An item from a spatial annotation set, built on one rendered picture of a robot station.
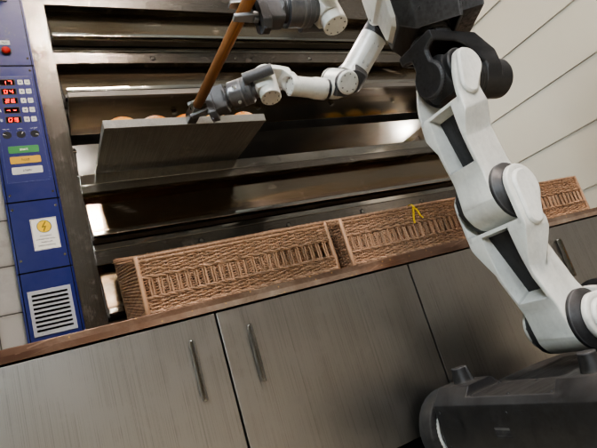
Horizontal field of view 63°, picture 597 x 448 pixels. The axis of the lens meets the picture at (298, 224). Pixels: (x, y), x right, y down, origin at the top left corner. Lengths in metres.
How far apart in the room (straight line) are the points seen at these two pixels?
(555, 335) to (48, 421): 1.13
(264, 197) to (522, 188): 1.05
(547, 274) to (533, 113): 3.51
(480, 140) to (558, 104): 3.31
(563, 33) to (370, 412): 3.79
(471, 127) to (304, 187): 0.94
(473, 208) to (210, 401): 0.78
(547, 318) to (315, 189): 1.10
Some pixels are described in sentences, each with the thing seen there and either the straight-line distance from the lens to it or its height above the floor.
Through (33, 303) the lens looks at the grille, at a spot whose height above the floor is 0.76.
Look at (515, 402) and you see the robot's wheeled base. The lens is 1.17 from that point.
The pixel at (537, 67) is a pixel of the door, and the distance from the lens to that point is 4.73.
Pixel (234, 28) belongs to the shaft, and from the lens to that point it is 1.32.
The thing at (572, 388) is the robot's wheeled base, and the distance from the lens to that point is 1.10.
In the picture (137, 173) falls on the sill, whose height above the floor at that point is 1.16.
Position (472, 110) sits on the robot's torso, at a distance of 1.32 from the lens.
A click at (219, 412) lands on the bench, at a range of 1.20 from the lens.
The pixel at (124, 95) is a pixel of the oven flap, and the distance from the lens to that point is 1.86.
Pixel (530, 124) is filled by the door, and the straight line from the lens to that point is 4.75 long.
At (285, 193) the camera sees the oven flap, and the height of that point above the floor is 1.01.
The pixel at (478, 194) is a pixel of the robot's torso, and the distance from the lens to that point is 1.29.
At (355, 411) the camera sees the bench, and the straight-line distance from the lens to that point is 1.33.
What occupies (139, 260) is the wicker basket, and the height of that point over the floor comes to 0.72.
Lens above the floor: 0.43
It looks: 13 degrees up
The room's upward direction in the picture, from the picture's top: 17 degrees counter-clockwise
